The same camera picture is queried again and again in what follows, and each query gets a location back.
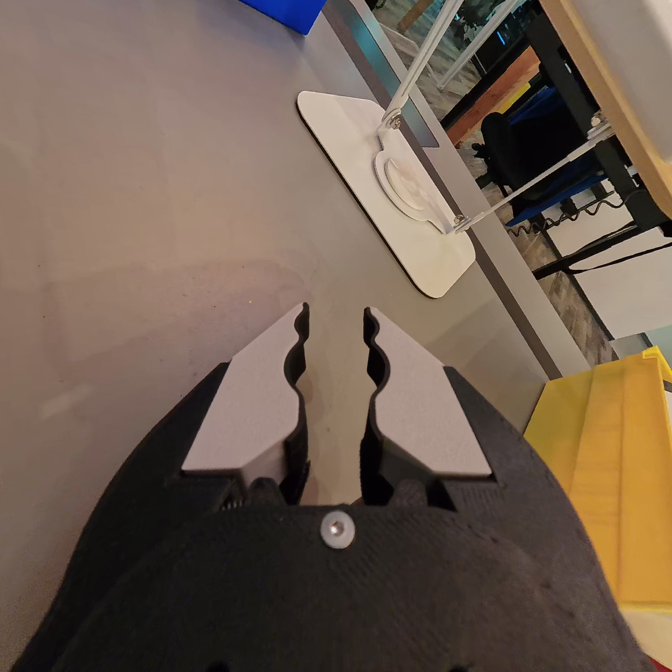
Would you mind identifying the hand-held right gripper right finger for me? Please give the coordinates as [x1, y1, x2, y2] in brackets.
[360, 307, 495, 483]

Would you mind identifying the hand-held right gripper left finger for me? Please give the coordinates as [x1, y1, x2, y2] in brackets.
[180, 304, 310, 482]

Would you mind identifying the yellow bin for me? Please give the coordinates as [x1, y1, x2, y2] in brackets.
[522, 346, 672, 613]

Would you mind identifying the large blue bin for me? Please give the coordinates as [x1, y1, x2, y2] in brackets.
[239, 0, 329, 36]

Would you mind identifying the black office chair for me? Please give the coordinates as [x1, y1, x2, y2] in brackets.
[476, 87, 633, 230]

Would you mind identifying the dark wooden desk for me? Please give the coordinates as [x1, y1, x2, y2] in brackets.
[444, 11, 672, 280]

